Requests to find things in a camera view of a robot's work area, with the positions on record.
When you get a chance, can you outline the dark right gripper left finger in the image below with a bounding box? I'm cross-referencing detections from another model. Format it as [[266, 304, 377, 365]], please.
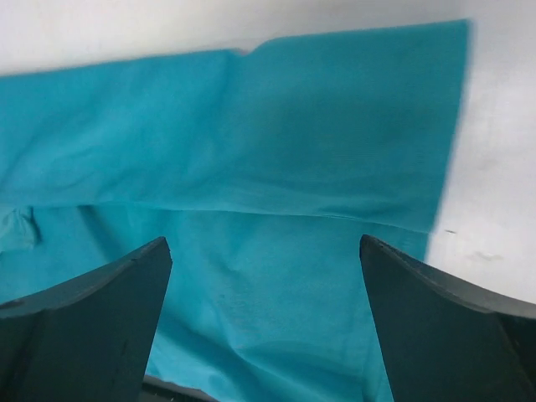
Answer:
[[1, 237, 172, 401]]

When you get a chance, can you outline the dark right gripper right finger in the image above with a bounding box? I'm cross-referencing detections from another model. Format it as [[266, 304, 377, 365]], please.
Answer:
[[359, 235, 535, 401]]

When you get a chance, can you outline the teal t shirt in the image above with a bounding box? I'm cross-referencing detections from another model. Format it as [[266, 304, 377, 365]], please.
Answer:
[[1, 19, 470, 401]]

